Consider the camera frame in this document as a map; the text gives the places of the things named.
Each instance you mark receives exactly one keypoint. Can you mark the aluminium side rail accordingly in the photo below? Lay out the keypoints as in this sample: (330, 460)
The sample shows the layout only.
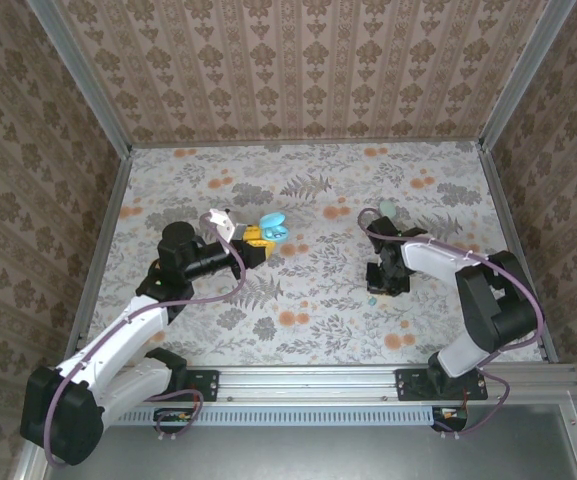
(510, 225)
(100, 250)

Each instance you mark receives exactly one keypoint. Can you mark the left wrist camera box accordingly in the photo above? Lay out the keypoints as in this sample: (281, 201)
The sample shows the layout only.
(220, 220)

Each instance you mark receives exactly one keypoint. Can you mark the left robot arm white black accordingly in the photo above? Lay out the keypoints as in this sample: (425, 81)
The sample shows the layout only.
(118, 345)

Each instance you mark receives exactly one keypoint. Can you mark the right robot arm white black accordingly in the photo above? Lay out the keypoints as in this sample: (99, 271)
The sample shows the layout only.
(433, 260)

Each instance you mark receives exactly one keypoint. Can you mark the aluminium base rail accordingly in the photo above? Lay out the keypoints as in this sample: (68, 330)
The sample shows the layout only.
(308, 382)

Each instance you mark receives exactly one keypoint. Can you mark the grey metal sheet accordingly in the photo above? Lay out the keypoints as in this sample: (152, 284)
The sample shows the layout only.
(318, 455)

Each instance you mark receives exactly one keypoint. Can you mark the mint green earbud charging case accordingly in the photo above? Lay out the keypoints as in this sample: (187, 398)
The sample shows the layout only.
(388, 207)

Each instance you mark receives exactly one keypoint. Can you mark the floral patterned table mat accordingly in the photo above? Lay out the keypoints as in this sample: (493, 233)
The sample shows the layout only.
(318, 300)

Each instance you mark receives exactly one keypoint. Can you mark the small connector board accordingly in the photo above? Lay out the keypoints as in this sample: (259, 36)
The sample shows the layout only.
(450, 414)
(175, 415)

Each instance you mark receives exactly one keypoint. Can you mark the blue earbud charging case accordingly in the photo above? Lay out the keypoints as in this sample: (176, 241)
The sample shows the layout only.
(270, 221)

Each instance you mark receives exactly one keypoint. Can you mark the aluminium corner post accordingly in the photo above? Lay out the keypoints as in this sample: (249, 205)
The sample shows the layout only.
(523, 75)
(88, 80)

